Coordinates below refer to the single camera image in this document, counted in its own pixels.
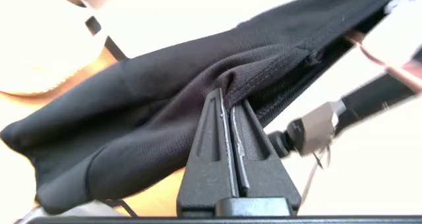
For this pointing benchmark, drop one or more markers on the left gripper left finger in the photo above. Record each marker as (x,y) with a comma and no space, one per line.
(204,181)

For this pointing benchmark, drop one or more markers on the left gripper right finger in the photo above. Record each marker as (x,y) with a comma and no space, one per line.
(267,181)

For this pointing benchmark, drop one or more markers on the black short-sleeved shirt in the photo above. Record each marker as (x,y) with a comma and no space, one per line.
(132,118)

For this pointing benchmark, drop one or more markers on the pink clothes hanger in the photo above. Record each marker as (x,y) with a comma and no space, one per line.
(399,74)

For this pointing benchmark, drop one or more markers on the black clothes rack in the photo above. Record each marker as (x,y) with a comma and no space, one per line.
(372,99)

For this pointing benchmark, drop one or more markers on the white laundry basket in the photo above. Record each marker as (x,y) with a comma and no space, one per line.
(39,46)

